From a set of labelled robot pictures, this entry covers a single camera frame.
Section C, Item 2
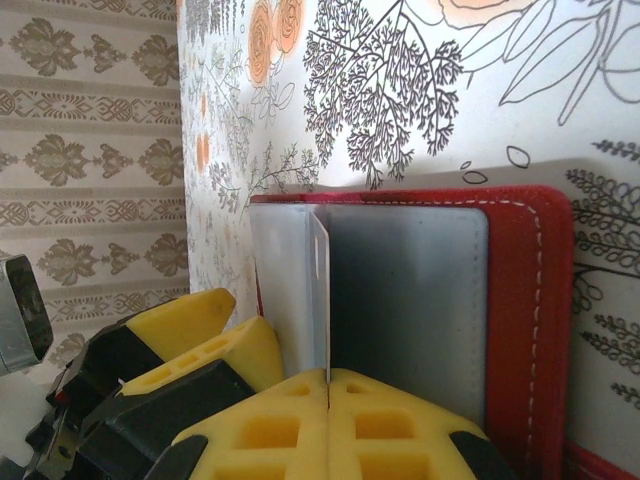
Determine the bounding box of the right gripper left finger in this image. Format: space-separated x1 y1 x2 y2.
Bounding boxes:
153 368 332 480

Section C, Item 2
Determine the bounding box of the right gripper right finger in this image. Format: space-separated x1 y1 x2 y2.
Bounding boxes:
329 366 520 480

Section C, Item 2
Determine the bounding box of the white credit card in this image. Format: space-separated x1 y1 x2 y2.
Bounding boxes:
308 210 333 385

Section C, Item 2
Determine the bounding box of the red card holder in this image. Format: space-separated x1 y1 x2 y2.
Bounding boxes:
247 183 640 480

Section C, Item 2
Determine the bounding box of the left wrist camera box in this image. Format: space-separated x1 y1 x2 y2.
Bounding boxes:
0 253 55 377

